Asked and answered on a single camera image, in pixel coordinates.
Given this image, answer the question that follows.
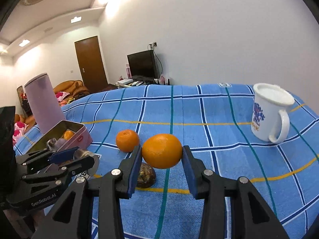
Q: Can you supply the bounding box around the orange sofa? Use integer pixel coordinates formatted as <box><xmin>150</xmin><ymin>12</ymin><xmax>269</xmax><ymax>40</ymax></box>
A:
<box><xmin>53</xmin><ymin>80</ymin><xmax>90</xmax><ymax>100</ymax></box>

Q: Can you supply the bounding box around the pink electric kettle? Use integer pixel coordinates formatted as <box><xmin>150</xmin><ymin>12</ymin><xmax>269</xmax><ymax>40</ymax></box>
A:
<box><xmin>24</xmin><ymin>73</ymin><xmax>66</xmax><ymax>133</ymax></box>

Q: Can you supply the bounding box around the black television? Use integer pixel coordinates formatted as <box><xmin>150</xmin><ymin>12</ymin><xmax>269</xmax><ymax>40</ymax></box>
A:
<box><xmin>127</xmin><ymin>50</ymin><xmax>159</xmax><ymax>78</ymax></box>

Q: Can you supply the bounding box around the white television stand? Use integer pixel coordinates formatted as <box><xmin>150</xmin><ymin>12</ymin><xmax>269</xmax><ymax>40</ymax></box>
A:
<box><xmin>115</xmin><ymin>78</ymin><xmax>172</xmax><ymax>88</ymax></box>

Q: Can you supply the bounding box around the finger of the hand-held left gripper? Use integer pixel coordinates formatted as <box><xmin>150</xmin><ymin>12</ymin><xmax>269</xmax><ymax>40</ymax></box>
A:
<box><xmin>22</xmin><ymin>155</ymin><xmax>100</xmax><ymax>183</ymax></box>
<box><xmin>15</xmin><ymin>147</ymin><xmax>80</xmax><ymax>166</ymax></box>

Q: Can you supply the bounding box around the brown wooden door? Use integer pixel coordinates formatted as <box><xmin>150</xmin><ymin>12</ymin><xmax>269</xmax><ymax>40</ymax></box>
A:
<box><xmin>74</xmin><ymin>35</ymin><xmax>108</xmax><ymax>92</ymax></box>

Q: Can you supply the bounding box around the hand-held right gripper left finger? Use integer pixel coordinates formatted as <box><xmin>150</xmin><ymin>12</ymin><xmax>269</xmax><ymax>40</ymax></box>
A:
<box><xmin>32</xmin><ymin>144</ymin><xmax>143</xmax><ymax>239</ymax></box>

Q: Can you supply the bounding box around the blue plaid cloth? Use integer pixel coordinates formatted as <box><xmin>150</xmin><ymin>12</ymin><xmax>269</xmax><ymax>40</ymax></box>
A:
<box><xmin>14</xmin><ymin>84</ymin><xmax>319</xmax><ymax>239</ymax></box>

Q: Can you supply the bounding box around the pink metal tin box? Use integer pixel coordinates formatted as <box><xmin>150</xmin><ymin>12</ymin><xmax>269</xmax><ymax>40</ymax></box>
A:
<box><xmin>26</xmin><ymin>120</ymin><xmax>93</xmax><ymax>155</ymax></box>

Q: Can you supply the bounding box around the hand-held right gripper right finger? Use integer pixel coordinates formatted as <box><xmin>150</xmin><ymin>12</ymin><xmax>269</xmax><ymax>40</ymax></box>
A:
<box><xmin>183</xmin><ymin>146</ymin><xmax>291</xmax><ymax>239</ymax></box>

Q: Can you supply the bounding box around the white printed mug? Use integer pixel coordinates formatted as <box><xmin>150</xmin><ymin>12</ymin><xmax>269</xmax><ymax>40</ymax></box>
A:
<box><xmin>251</xmin><ymin>83</ymin><xmax>295</xmax><ymax>144</ymax></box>

